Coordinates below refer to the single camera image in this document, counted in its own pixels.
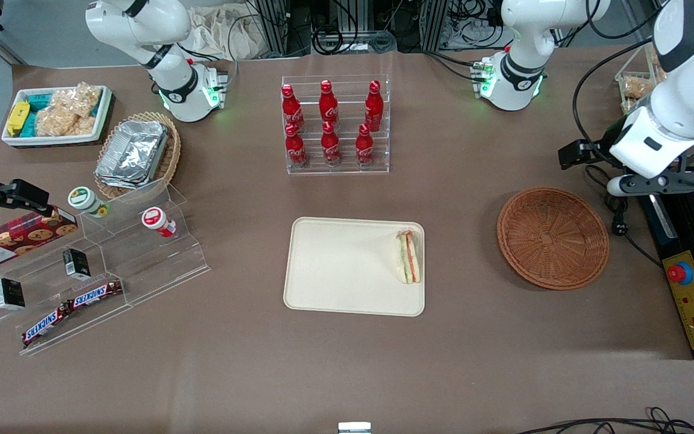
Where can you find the teal snack pack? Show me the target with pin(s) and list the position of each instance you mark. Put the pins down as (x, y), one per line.
(38, 102)

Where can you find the clear acrylic bottle rack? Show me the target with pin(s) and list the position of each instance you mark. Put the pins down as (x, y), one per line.
(347, 169)

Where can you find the red cola bottle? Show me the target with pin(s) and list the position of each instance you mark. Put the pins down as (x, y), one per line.
(291, 110)
(295, 147)
(373, 107)
(364, 147)
(330, 146)
(328, 105)

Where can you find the white rectangular snack bin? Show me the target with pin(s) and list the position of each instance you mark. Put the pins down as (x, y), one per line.
(52, 140)

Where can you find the yellow snack pack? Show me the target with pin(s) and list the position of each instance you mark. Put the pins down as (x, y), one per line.
(17, 117)

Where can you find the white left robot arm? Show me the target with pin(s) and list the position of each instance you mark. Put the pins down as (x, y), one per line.
(528, 30)

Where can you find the red tartan cookie box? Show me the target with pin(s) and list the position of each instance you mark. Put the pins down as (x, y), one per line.
(15, 241)

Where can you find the brown Snickers bar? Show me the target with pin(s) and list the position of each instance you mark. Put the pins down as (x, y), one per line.
(46, 325)
(94, 294)

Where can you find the clear acrylic step shelf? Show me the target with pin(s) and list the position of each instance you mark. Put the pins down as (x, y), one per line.
(142, 265)

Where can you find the beige plastic tray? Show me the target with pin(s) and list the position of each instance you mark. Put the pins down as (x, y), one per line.
(347, 268)

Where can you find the small black box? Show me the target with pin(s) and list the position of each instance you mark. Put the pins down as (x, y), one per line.
(76, 264)
(9, 294)

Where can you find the clear bag of rice crackers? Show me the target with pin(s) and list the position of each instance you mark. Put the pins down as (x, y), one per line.
(70, 111)

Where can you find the red lid white cup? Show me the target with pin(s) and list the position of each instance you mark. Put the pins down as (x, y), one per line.
(155, 220)

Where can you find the white cloth bag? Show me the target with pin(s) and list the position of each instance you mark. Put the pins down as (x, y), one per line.
(220, 33)

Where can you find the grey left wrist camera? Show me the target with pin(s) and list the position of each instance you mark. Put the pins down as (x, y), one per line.
(621, 187)

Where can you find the black control box yellow panel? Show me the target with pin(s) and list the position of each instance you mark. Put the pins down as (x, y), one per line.
(693, 301)

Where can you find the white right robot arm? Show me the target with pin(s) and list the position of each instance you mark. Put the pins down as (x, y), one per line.
(142, 24)

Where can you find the stacked aluminium foil containers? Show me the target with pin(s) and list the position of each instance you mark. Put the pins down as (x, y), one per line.
(133, 154)

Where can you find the round brown wicker basket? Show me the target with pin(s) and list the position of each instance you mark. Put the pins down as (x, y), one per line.
(552, 238)

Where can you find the oval tan wicker basket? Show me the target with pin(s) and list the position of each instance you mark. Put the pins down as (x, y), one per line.
(171, 157)

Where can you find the red emergency stop button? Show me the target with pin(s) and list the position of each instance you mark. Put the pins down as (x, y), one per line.
(679, 272)

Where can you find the triangle sandwich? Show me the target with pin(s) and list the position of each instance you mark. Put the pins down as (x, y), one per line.
(408, 256)

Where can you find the green lid white cup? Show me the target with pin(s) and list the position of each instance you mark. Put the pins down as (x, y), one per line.
(85, 200)

